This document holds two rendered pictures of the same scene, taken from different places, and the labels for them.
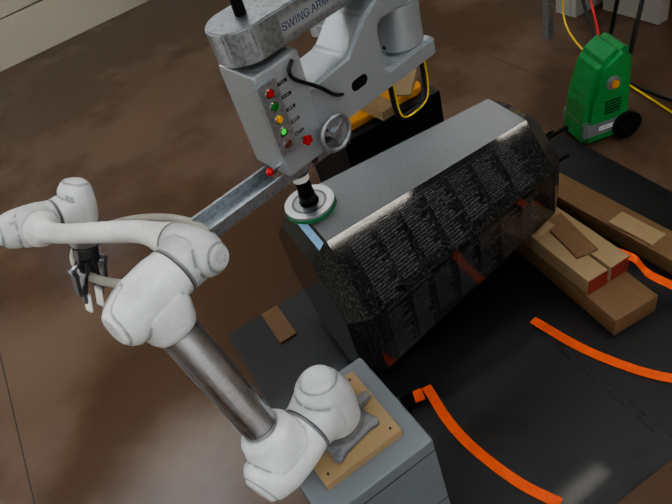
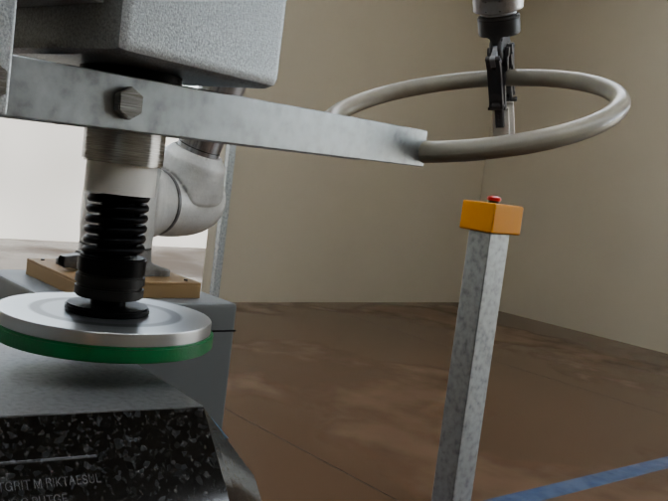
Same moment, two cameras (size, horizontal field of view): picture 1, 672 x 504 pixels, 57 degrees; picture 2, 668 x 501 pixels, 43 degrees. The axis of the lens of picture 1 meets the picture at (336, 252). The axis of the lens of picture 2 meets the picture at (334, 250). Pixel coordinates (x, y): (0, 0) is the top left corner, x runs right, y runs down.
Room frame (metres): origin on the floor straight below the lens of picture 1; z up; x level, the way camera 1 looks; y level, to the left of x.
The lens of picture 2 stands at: (2.88, -0.08, 1.09)
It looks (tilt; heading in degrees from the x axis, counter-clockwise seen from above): 5 degrees down; 158
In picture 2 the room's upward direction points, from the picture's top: 7 degrees clockwise
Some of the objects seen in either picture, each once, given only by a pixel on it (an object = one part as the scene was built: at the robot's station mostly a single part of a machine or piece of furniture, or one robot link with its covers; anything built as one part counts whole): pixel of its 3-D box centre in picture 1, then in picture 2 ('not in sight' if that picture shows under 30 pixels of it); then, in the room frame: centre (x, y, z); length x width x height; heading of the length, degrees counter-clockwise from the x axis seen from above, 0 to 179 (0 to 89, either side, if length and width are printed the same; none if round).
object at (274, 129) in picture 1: (276, 118); not in sight; (1.88, 0.04, 1.42); 0.08 x 0.03 x 0.28; 120
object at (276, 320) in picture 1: (278, 324); not in sight; (2.25, 0.42, 0.02); 0.25 x 0.10 x 0.01; 16
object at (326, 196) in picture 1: (309, 202); (106, 316); (2.02, 0.03, 0.92); 0.21 x 0.21 x 0.01
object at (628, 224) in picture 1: (636, 228); not in sight; (1.97, -1.45, 0.12); 0.25 x 0.10 x 0.01; 21
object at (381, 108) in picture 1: (377, 106); not in sight; (2.73, -0.45, 0.81); 0.20 x 0.10 x 0.05; 24
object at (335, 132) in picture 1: (329, 130); not in sight; (1.97, -0.13, 1.25); 0.15 x 0.10 x 0.15; 120
